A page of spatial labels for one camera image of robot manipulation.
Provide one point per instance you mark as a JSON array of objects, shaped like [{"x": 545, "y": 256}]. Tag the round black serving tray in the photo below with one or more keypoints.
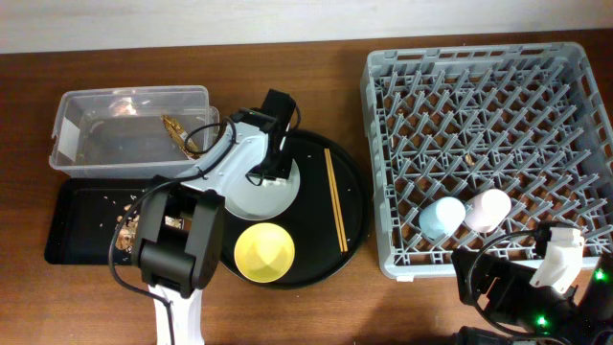
[{"x": 309, "y": 220}]

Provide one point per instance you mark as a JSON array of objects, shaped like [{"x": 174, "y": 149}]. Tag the food scraps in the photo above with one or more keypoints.
[{"x": 128, "y": 232}]

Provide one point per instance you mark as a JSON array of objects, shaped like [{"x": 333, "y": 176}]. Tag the blue cup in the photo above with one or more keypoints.
[{"x": 442, "y": 217}]

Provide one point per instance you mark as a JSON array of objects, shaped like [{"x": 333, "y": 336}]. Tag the black rectangular tray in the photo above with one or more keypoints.
[{"x": 86, "y": 217}]

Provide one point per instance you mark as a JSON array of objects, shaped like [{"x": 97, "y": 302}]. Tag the yellow bowl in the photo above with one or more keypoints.
[{"x": 264, "y": 252}]

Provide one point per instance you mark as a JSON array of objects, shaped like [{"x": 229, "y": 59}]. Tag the grey plate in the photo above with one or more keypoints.
[{"x": 250, "y": 202}]

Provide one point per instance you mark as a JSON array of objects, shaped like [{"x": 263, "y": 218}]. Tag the gold brown snack wrapper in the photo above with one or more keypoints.
[{"x": 179, "y": 135}]

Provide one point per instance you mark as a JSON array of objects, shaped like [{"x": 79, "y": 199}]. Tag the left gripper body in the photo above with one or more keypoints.
[{"x": 280, "y": 164}]

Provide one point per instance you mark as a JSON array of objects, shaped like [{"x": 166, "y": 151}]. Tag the wooden chopstick left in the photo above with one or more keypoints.
[{"x": 333, "y": 201}]

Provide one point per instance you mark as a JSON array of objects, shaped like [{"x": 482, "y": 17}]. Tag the grey dishwasher rack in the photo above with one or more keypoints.
[{"x": 527, "y": 119}]

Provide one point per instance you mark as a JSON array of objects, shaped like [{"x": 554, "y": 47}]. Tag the clear plastic bin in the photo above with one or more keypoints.
[{"x": 119, "y": 132}]

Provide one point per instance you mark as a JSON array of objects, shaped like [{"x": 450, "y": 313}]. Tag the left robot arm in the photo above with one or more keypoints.
[{"x": 178, "y": 241}]

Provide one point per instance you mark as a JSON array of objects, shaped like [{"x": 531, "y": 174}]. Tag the pink cup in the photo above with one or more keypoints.
[{"x": 485, "y": 211}]

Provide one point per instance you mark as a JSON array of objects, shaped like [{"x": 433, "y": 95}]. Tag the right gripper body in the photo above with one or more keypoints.
[{"x": 540, "y": 310}]

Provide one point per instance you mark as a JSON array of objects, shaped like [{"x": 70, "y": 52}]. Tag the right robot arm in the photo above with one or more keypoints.
[{"x": 592, "y": 323}]

